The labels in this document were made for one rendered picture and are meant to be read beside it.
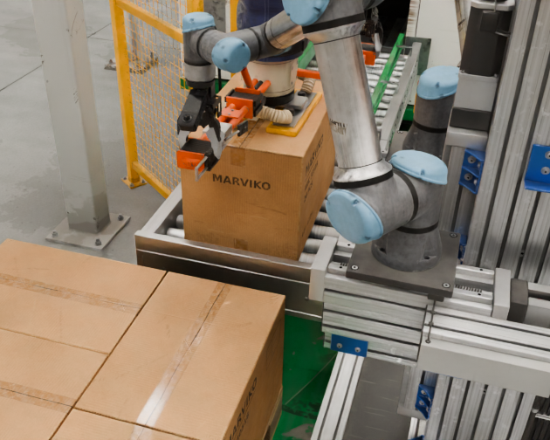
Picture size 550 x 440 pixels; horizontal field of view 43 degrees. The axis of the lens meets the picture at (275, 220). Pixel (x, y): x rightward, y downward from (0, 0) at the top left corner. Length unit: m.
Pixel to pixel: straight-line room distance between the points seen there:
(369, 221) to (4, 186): 2.94
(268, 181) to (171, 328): 0.54
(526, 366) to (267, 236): 1.06
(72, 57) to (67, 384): 1.53
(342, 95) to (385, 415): 1.28
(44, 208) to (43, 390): 1.90
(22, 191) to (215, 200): 1.84
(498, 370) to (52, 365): 1.17
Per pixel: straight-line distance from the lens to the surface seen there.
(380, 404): 2.33
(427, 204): 1.40
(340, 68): 1.27
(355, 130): 1.28
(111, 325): 2.10
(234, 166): 2.15
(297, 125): 2.22
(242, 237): 2.28
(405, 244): 1.46
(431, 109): 1.85
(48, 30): 3.05
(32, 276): 2.34
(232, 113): 1.99
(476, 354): 1.46
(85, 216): 3.40
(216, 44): 1.58
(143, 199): 3.70
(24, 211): 3.73
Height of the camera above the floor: 1.92
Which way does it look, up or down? 33 degrees down
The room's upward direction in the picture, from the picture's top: 2 degrees clockwise
